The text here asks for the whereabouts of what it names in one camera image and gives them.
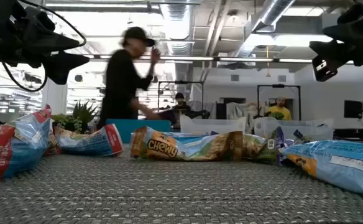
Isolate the blue yellow granola bar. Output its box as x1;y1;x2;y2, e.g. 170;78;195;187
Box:
129;126;244;162
280;139;363;200

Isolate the black metal rig frame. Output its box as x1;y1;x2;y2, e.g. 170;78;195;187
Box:
257;83;301;121

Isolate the blue green granola bar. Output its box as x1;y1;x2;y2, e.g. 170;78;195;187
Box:
293;129;315;144

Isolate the small red granola bar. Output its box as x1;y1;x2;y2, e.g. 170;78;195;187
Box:
44;130;61;156

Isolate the potted succulent plant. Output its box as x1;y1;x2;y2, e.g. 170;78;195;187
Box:
50;100;99;135

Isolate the clear plastic bin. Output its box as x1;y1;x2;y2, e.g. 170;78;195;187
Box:
180;114;247;135
252;117;335;141

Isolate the person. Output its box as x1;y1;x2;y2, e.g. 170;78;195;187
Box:
168;92;195;121
265;96;293;121
96;26;162;131

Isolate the green purple granola bar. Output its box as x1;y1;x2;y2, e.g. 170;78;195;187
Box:
242;126;294;166

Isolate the teal plastic bin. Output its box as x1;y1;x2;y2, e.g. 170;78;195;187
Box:
106;118;172;144

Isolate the red blue granola bar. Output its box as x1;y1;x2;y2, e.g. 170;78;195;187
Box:
0;105;52;182
54;123;125;157

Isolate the black background table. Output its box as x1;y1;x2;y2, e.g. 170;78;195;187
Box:
333;128;363;141

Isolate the white draped cloth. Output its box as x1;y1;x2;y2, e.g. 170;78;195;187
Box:
226;101;268;125

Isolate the black monitor on arm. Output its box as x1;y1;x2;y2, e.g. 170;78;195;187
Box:
343;100;363;119

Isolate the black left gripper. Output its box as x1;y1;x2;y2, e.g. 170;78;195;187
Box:
0;0;90;85

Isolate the grey woven mat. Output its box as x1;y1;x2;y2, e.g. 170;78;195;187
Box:
0;149;363;224

